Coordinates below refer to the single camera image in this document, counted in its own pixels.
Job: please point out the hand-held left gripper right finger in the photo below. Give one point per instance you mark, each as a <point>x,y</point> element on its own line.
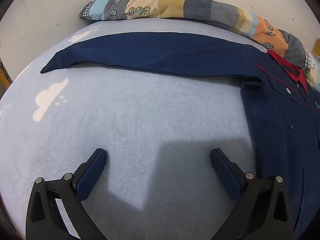
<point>226,177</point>

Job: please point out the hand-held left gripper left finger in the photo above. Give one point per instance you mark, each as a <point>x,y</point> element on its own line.
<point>91,177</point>

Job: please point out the navy blue work jacket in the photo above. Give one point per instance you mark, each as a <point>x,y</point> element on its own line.
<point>175,55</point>

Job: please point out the light blue cloud bed sheet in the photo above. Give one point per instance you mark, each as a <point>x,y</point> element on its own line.
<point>150,110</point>

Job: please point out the wooden shelf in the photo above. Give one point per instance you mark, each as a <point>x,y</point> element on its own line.
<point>3,76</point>

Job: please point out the patchwork patterned quilt roll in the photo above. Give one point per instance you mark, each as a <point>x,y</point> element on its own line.
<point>175,5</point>

